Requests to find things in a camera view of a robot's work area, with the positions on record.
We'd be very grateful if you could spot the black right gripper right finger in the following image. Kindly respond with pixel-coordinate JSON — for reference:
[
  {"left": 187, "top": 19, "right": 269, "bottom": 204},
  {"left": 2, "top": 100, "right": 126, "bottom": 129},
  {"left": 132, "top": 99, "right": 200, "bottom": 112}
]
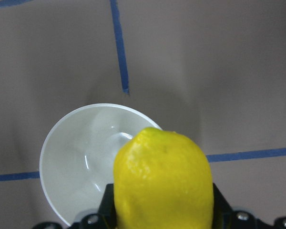
[{"left": 212, "top": 183, "right": 233, "bottom": 229}]

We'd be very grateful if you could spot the yellow lemon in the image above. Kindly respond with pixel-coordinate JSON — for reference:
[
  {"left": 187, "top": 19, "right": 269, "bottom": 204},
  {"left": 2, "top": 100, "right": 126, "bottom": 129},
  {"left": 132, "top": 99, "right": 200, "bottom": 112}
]
[{"left": 113, "top": 127, "right": 214, "bottom": 229}]

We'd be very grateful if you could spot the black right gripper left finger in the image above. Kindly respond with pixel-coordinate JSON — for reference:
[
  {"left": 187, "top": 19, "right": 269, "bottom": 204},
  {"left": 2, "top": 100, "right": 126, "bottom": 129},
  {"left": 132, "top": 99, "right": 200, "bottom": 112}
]
[{"left": 97, "top": 184, "right": 117, "bottom": 229}]

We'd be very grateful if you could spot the cream ceramic bowl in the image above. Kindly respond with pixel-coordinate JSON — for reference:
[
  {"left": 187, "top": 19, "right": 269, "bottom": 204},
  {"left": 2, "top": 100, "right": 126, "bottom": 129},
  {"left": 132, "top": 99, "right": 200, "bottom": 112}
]
[{"left": 39, "top": 104, "right": 158, "bottom": 226}]

